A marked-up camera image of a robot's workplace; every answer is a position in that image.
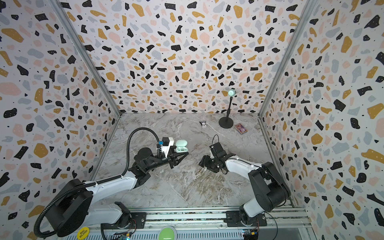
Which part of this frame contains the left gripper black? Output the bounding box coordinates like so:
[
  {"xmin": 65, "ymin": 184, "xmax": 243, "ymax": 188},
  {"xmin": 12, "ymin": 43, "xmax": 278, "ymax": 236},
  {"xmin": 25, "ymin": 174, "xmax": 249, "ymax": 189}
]
[{"xmin": 146, "ymin": 146, "xmax": 189, "ymax": 173}]

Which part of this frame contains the mint green charging case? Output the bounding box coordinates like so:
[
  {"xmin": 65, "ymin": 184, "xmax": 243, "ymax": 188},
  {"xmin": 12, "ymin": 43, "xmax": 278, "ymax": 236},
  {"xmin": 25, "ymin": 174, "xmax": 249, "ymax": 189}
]
[{"xmin": 175, "ymin": 140, "xmax": 188, "ymax": 153}]

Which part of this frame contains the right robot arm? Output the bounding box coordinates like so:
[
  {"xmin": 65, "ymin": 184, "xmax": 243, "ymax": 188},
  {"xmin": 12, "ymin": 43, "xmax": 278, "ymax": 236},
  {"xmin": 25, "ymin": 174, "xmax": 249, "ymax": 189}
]
[{"xmin": 199, "ymin": 143, "xmax": 291, "ymax": 227}]

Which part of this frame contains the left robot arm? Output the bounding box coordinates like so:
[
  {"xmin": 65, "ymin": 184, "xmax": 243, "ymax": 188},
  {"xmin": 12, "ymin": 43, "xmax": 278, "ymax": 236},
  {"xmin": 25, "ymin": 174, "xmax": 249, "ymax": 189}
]
[{"xmin": 34, "ymin": 145, "xmax": 189, "ymax": 238}]

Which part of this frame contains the small black purple figurine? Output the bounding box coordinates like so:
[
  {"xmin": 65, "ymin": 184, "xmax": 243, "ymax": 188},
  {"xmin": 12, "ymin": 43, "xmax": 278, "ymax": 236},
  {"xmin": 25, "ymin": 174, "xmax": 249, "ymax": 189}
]
[{"xmin": 200, "ymin": 121, "xmax": 207, "ymax": 129}]

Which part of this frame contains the black microphone stand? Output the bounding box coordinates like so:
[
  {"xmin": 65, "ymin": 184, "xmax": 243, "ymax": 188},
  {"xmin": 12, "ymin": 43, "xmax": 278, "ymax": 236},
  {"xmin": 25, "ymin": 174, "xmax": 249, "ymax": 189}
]
[{"xmin": 219, "ymin": 89, "xmax": 236, "ymax": 129}]

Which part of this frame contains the colourful card box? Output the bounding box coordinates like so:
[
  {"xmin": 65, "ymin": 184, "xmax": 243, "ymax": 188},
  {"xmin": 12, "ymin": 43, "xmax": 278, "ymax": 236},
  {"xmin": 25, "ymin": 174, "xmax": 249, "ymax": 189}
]
[{"xmin": 235, "ymin": 124, "xmax": 248, "ymax": 135}]

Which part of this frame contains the green round button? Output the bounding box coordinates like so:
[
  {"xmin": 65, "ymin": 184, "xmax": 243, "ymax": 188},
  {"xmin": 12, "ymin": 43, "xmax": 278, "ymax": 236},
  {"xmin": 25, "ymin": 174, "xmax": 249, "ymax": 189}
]
[{"xmin": 158, "ymin": 226, "xmax": 177, "ymax": 240}]

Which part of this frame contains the yellow round sticker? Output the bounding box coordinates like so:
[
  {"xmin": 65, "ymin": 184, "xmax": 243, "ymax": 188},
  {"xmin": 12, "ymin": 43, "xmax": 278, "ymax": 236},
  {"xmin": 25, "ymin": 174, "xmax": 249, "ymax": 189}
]
[{"xmin": 77, "ymin": 227, "xmax": 90, "ymax": 240}]

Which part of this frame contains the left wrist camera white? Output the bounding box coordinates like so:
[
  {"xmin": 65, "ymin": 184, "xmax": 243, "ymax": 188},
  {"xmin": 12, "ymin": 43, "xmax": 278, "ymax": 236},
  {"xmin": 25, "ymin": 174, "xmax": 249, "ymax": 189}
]
[{"xmin": 157, "ymin": 137, "xmax": 174, "ymax": 159}]

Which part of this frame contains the aluminium front rail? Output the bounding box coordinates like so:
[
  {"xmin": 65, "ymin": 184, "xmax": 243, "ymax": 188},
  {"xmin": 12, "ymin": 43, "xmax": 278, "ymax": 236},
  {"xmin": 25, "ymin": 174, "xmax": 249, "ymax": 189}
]
[{"xmin": 83, "ymin": 206, "xmax": 312, "ymax": 233}]

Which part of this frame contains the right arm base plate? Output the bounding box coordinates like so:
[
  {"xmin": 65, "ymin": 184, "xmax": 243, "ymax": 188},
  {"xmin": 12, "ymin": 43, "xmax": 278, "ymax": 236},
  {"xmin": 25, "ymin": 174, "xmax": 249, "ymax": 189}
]
[{"xmin": 224, "ymin": 210, "xmax": 267, "ymax": 228}]

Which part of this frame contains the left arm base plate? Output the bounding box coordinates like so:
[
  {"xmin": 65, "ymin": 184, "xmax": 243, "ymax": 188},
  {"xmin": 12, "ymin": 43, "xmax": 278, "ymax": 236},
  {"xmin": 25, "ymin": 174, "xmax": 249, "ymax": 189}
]
[{"xmin": 103, "ymin": 212, "xmax": 147, "ymax": 231}]

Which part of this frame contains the black corrugated cable hose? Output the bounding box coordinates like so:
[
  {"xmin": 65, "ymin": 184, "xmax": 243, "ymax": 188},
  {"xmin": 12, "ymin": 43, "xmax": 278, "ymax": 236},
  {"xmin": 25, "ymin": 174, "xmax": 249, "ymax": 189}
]
[{"xmin": 33, "ymin": 127, "xmax": 161, "ymax": 239}]

